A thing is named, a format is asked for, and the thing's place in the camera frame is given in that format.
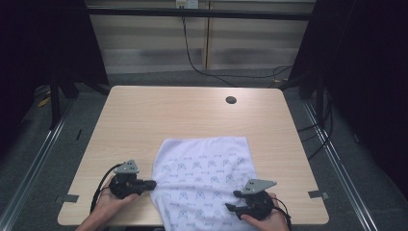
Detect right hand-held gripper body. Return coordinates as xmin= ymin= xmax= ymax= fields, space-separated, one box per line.
xmin=236 ymin=178 xmax=278 ymax=221

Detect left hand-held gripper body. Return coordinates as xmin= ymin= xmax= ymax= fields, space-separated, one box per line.
xmin=109 ymin=159 xmax=145 ymax=200

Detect white patterned towel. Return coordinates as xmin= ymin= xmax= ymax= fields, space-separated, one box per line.
xmin=150 ymin=136 xmax=260 ymax=231

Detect person's left hand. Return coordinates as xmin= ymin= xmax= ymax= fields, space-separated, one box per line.
xmin=92 ymin=174 xmax=142 ymax=223

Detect person's right hand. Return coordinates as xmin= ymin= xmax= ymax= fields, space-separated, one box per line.
xmin=240 ymin=192 xmax=291 ymax=231

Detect grey tape strip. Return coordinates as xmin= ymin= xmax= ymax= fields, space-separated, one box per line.
xmin=54 ymin=193 xmax=80 ymax=204
xmin=307 ymin=190 xmax=330 ymax=200

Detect black metal stand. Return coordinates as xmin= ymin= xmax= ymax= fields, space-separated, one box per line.
xmin=316 ymin=76 xmax=325 ymax=127
xmin=49 ymin=73 xmax=62 ymax=131

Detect black curtain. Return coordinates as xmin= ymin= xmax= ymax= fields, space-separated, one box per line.
xmin=0 ymin=0 xmax=110 ymax=155
xmin=288 ymin=0 xmax=408 ymax=200

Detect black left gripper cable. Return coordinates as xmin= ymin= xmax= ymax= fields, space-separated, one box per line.
xmin=89 ymin=163 xmax=124 ymax=214

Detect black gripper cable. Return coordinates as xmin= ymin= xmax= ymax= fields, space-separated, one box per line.
xmin=89 ymin=163 xmax=124 ymax=214
xmin=272 ymin=196 xmax=293 ymax=231

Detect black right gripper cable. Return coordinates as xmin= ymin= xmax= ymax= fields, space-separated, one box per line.
xmin=272 ymin=196 xmax=293 ymax=231

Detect metal floor rail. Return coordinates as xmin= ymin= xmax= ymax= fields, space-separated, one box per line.
xmin=0 ymin=92 xmax=78 ymax=231
xmin=302 ymin=102 xmax=377 ymax=231

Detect black floor cables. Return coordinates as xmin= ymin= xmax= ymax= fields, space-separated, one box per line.
xmin=296 ymin=95 xmax=335 ymax=162

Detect long black wall cable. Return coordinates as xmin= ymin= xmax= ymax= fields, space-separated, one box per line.
xmin=181 ymin=6 xmax=293 ymax=89

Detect black horizontal frame bar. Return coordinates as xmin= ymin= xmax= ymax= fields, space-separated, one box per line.
xmin=86 ymin=8 xmax=317 ymax=22

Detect white wall socket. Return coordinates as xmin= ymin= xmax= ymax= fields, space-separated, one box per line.
xmin=175 ymin=0 xmax=199 ymax=10

